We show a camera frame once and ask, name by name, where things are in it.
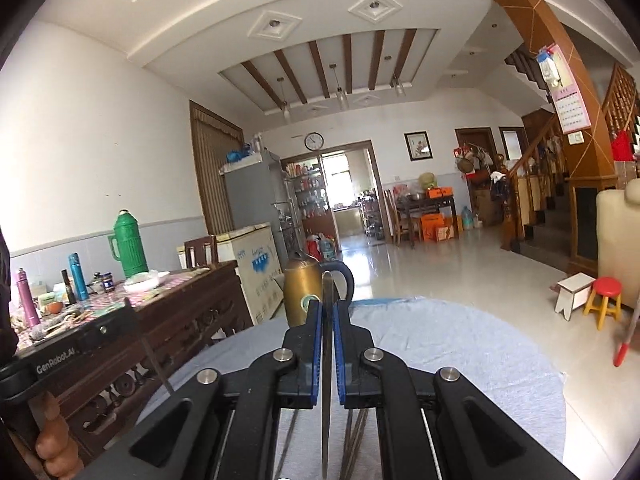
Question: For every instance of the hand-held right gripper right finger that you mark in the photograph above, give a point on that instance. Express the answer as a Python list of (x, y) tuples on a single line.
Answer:
[(340, 350)]

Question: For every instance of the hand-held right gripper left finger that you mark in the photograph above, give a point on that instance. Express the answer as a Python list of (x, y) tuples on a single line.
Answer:
[(315, 350)]

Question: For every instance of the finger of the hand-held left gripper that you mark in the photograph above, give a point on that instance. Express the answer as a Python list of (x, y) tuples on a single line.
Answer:
[(115, 325)]

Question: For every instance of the person's left hand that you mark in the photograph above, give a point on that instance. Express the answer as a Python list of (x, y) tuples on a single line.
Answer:
[(57, 440)]

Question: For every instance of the small dark jar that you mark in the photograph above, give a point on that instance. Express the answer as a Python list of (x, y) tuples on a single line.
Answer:
[(107, 282)]

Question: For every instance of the white bowl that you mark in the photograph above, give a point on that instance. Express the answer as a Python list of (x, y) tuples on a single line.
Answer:
[(145, 282)]

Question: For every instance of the dark glass bottle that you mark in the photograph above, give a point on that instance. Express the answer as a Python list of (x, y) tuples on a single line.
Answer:
[(68, 287)]

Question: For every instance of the blue bottle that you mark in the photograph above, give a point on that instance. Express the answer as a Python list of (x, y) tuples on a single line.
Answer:
[(78, 275)]

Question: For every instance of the pink bottle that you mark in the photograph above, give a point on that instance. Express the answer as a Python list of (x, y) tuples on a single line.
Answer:
[(26, 300)]

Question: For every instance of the golden electric kettle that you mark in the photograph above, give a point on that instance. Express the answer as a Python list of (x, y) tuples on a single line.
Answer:
[(300, 285)]

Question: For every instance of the pink checkered tablecloth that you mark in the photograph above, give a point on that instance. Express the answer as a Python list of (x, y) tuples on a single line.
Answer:
[(175, 282)]

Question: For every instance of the green thermos jug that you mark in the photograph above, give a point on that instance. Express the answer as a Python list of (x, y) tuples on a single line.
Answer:
[(129, 245)]

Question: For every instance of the carved wooden table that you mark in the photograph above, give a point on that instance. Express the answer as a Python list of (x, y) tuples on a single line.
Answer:
[(200, 310)]

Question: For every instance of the blue water jug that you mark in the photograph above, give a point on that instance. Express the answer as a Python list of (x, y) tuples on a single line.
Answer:
[(327, 249), (467, 219)]

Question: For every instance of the white chest freezer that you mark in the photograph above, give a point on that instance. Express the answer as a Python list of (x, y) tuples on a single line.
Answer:
[(255, 260)]

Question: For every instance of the blue-grey table cloth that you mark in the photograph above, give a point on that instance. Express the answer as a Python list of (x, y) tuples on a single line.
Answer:
[(450, 340)]

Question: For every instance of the dark wooden chair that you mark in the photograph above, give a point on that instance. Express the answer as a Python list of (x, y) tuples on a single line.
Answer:
[(200, 250)]

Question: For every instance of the wooden dining chair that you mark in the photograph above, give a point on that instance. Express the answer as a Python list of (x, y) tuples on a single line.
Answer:
[(397, 220)]

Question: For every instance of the orange cardboard boxes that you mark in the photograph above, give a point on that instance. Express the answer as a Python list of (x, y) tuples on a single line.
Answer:
[(435, 227)]

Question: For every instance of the grey refrigerator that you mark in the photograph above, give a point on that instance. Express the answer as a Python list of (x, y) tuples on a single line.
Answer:
[(255, 190)]

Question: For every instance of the dark dining table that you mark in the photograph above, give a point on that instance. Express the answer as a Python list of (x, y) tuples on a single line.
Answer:
[(430, 203)]

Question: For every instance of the brown curtain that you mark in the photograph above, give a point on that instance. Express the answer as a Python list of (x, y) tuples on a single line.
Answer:
[(212, 170)]

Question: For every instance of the orange flat box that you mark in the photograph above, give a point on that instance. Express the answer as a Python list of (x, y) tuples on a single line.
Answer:
[(439, 192)]

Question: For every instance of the wooden staircase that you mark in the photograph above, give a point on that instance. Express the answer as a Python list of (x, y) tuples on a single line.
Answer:
[(550, 230)]

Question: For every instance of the white small stool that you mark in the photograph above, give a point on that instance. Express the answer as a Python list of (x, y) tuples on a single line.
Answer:
[(575, 292)]

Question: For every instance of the pendant lamp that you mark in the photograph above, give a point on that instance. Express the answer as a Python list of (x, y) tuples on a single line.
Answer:
[(398, 85), (342, 97), (285, 107)]

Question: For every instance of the red and yellow stool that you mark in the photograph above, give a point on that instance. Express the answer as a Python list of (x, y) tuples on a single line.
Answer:
[(606, 287)]

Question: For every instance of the red and white stick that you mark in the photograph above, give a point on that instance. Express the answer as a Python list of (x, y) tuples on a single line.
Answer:
[(625, 345)]

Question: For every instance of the beige armchair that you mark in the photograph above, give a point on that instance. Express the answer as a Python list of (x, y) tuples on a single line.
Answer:
[(617, 240)]

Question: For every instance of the wooden pillar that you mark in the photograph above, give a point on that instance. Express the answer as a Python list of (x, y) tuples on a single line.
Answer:
[(595, 150)]

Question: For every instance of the round wall clock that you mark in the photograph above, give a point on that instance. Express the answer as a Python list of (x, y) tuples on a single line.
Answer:
[(314, 141)]

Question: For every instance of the framed wall picture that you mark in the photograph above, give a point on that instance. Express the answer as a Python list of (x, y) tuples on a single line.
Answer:
[(417, 146)]

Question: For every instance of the pink wall calendar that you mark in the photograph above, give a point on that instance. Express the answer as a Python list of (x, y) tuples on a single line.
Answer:
[(570, 105)]

